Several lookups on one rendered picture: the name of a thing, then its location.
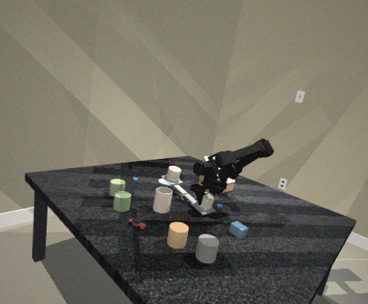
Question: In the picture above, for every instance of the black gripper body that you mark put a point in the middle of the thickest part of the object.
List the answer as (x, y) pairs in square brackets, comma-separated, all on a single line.
[(198, 189)]

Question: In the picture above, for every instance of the light blue block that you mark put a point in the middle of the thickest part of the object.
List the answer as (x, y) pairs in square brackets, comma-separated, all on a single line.
[(238, 229)]

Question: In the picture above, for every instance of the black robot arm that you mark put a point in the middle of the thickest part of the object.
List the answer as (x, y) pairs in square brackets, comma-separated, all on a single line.
[(228, 164)]

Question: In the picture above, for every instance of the red toy car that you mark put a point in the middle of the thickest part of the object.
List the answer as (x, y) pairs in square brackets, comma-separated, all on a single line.
[(137, 222)]

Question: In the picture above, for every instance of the pale green cylinder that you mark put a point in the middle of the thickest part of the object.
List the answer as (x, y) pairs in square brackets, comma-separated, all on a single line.
[(122, 201), (116, 185)]

